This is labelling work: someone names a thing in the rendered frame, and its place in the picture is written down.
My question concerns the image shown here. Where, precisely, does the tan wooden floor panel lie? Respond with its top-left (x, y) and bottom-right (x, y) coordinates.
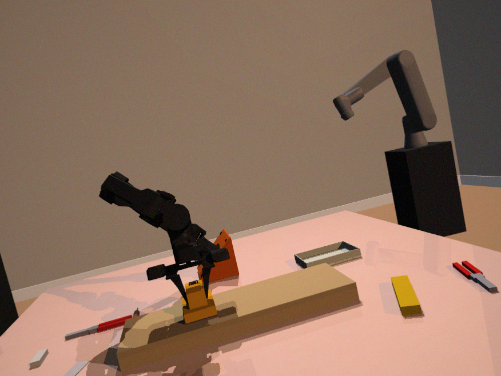
top-left (116, 263), bottom-right (359, 372)

